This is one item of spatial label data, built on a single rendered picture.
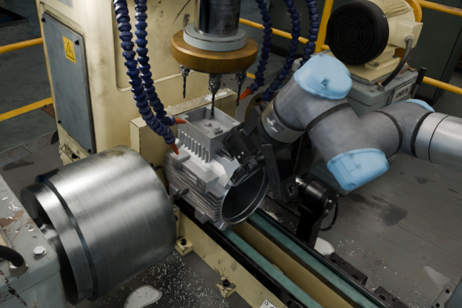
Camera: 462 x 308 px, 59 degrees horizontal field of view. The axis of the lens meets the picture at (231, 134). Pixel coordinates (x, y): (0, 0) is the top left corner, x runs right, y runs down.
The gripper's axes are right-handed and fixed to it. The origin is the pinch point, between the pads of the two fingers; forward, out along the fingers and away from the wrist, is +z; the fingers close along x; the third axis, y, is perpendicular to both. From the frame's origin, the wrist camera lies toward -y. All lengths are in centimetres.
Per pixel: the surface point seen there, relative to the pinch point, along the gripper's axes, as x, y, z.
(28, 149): 1, 83, 125
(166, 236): 17.8, -2.0, 2.2
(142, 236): 22.5, -0.1, 0.3
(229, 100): -18.4, 21.1, 6.9
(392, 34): -66, 14, -14
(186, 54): 2.8, 24.2, -13.9
